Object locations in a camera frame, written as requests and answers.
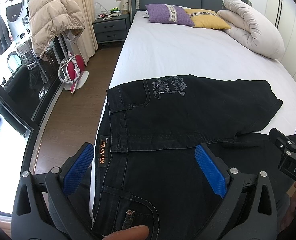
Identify person left hand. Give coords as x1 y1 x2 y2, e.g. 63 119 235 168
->
104 225 150 240

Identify beige curtain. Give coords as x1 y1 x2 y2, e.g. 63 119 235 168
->
74 0 98 64

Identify folded white duvet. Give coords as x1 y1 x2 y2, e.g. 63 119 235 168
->
217 0 285 60

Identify purple pillow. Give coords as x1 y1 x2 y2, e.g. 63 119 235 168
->
146 4 195 27

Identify dark grey nightstand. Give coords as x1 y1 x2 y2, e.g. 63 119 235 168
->
93 14 131 49

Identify person right hand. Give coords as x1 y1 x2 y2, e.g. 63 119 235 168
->
280 182 296 231

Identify white bed mattress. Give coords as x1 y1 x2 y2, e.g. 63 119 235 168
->
88 10 296 213

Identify beige puffer jacket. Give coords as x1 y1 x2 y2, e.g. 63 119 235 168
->
28 0 84 58

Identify black denim pants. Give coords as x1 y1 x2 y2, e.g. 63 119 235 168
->
91 75 293 239

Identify yellow pillow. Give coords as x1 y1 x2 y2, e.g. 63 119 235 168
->
184 9 231 30

